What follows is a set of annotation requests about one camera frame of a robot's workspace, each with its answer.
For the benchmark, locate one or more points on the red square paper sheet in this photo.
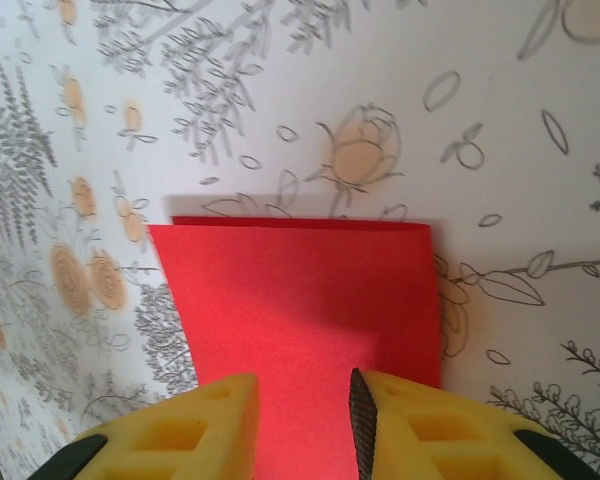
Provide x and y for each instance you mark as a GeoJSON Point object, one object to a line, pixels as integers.
{"type": "Point", "coordinates": [300, 300]}

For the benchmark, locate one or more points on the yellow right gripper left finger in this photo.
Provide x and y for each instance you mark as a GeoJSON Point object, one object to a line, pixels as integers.
{"type": "Point", "coordinates": [180, 440]}

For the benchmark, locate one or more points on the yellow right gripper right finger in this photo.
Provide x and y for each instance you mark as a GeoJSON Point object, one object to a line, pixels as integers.
{"type": "Point", "coordinates": [455, 440]}

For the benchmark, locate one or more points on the floral patterned table cover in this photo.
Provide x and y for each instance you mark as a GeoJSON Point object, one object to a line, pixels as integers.
{"type": "Point", "coordinates": [330, 75]}

